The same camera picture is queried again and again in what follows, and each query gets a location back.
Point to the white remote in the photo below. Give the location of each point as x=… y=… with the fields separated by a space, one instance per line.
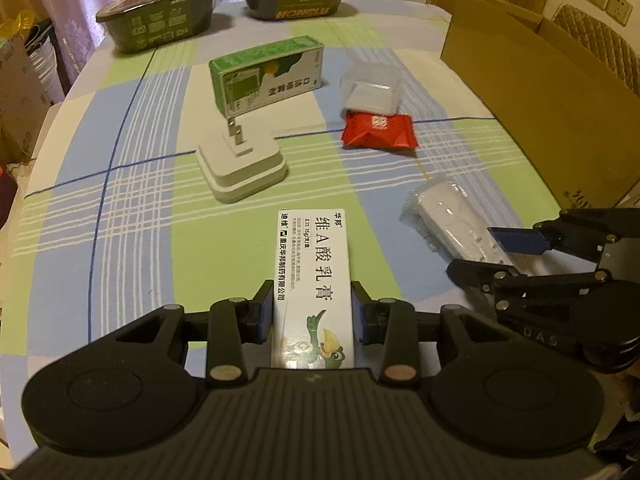
x=441 y=212

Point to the red snack packet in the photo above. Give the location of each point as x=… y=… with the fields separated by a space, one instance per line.
x=364 y=130

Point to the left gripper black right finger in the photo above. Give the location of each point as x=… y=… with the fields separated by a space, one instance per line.
x=391 y=324

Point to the brown cardboard carton stack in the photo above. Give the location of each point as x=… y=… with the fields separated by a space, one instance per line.
x=23 y=104

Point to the yellow plastic bag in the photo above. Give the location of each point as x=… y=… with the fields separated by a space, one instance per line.
x=21 y=25

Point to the brown cardboard box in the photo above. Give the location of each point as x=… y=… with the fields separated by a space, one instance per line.
x=575 y=121

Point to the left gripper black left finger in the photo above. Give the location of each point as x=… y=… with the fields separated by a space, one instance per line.
x=233 y=322

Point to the quilted beige chair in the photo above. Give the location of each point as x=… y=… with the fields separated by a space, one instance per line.
x=602 y=41

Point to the checked blue green tablecloth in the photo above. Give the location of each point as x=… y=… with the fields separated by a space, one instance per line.
x=143 y=193

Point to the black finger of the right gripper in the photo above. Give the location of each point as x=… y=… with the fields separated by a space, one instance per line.
x=507 y=283
x=581 y=233

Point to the dark green rectangular food bowl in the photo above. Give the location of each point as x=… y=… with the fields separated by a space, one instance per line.
x=139 y=25

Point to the clear plastic box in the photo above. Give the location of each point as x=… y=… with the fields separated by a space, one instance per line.
x=371 y=88

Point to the green white medicine box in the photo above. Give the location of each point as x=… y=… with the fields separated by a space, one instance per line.
x=252 y=78

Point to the white bucket with black bag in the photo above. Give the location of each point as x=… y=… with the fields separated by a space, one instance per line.
x=40 y=47

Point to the white power adapter plug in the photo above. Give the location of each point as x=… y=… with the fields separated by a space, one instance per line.
x=237 y=162

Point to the white ointment box with duck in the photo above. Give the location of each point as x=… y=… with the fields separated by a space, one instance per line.
x=312 y=319

